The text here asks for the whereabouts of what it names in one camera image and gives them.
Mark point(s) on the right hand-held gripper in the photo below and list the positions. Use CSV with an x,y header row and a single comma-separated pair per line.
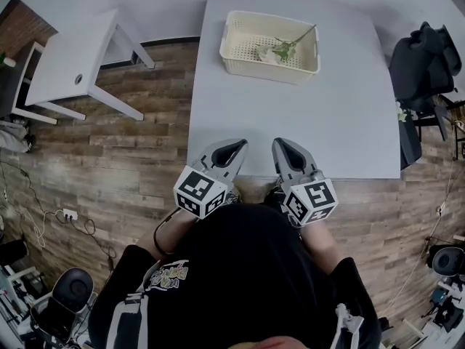
x,y
310,202

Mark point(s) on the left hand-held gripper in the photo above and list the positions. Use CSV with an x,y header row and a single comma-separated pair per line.
x,y
198,191

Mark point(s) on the cream plastic basket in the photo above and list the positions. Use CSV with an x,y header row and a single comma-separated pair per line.
x,y
239,60

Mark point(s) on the pale pink artificial flowers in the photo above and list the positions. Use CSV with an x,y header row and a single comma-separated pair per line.
x,y
279,51

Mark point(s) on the person's left forearm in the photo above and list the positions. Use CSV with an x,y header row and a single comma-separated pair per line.
x,y
170,238

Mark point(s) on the person's right forearm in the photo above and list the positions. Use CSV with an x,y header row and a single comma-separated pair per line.
x,y
321,245

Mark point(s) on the grey table top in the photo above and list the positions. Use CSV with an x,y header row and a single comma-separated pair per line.
x,y
290,122

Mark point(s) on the white artificial flowers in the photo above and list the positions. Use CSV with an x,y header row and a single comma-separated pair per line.
x,y
401,113

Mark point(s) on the person's black t-shirt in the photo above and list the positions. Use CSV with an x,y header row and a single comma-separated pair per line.
x,y
247,275

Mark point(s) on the black padded chair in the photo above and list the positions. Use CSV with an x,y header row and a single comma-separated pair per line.
x,y
410,144

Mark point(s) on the white power strip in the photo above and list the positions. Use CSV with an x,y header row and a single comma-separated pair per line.
x,y
70,214

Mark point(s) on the white side desk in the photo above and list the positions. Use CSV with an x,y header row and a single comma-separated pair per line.
x,y
65,67

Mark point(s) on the black round stool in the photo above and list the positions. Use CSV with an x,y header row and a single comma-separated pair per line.
x,y
448,262

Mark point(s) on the black headrest office chair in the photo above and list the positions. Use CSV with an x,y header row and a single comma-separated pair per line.
x,y
70,293

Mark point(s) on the grey cloth bundle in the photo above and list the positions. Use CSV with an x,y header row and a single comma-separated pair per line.
x,y
14,136

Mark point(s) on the white frame table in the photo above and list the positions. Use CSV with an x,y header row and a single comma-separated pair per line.
x,y
25,86

